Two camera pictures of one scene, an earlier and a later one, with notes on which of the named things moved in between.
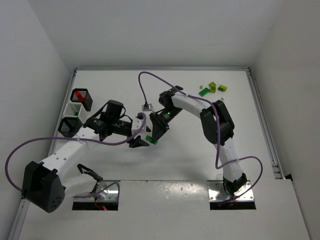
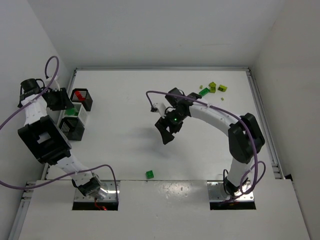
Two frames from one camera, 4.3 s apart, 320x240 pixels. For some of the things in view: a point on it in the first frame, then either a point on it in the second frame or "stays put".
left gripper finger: (138, 142) → (67, 103)
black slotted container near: (68, 126) stays put
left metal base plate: (106, 191) stays put
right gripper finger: (159, 127) → (162, 125)
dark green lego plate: (204, 92) stays put
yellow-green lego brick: (212, 85) stays put
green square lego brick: (149, 138) → (149, 174)
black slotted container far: (82, 95) stays put
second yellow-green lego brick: (222, 88) stays put
